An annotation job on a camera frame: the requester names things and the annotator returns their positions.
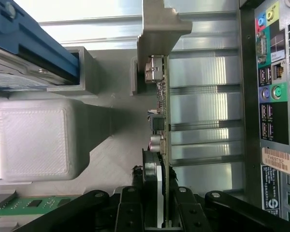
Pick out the green RAM stick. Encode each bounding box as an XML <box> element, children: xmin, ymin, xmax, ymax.
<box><xmin>0</xmin><ymin>195</ymin><xmax>87</xmax><ymax>218</ymax></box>

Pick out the grey parts rack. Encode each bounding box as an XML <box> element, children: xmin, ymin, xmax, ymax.
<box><xmin>0</xmin><ymin>45</ymin><xmax>148</xmax><ymax>232</ymax></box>

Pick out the open dark grey PC case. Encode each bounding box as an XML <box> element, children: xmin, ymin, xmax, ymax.
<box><xmin>236</xmin><ymin>0</ymin><xmax>290</xmax><ymax>222</ymax></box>

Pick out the hard disk with blue rails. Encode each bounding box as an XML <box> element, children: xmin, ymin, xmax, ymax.
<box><xmin>0</xmin><ymin>0</ymin><xmax>80</xmax><ymax>94</ymax></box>

